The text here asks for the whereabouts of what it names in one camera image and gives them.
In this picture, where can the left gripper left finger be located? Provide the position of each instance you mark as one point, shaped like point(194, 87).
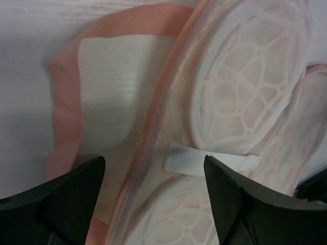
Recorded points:
point(58, 211)

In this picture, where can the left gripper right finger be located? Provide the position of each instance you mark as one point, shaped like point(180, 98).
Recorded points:
point(246, 212)

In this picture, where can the floral mesh laundry bag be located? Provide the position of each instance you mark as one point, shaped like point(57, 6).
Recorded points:
point(156, 88)

